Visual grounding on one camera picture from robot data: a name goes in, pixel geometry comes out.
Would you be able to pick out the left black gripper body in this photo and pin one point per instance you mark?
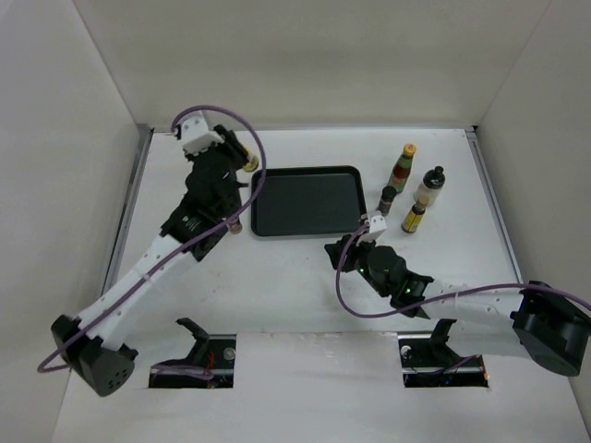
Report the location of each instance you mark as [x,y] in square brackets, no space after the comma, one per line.
[238,158]

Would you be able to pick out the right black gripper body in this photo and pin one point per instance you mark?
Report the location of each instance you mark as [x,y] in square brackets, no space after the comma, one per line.
[359,256]

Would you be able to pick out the small yellow-label bottle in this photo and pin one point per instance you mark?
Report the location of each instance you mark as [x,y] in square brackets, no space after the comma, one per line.
[415,215]
[252,163]

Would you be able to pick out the small brown spice jar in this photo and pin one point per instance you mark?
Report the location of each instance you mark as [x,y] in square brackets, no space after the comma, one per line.
[235,227]

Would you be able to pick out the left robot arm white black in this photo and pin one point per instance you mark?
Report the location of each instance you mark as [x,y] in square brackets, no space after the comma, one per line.
[92,343]

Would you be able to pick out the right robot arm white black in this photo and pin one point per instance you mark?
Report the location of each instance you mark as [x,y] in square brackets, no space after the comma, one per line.
[528,320]

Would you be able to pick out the black plastic tray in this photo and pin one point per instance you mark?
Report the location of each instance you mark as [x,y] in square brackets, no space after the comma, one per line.
[307,201]

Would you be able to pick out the small dark spice jar right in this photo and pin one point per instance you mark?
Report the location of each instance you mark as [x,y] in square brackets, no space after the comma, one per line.
[387,196]

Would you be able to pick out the tall green sauce bottle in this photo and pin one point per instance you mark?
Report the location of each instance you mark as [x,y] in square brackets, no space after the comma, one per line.
[402,169]

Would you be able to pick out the white shaker black cap right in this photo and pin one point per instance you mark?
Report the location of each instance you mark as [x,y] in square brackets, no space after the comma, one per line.
[431,185]

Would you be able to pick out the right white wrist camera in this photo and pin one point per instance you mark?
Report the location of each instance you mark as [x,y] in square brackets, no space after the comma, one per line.
[376,226]

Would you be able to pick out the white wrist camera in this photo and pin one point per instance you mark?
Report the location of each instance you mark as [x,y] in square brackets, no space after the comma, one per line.
[194,134]
[376,226]

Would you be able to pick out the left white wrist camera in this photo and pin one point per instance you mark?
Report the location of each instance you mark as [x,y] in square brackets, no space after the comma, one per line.
[194,134]

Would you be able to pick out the left aluminium table rail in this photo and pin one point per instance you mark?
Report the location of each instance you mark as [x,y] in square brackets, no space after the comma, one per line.
[137,171]

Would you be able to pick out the aluminium table rail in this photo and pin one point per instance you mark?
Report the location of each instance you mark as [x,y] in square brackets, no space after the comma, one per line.
[492,200]
[137,171]

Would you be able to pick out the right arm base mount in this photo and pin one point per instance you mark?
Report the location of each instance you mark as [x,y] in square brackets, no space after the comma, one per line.
[428,362]

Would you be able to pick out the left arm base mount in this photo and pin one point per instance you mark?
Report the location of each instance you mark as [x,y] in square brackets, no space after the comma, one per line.
[210,363]

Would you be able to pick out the right aluminium table rail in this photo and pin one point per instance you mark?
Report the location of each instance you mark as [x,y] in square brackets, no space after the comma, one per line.
[492,200]

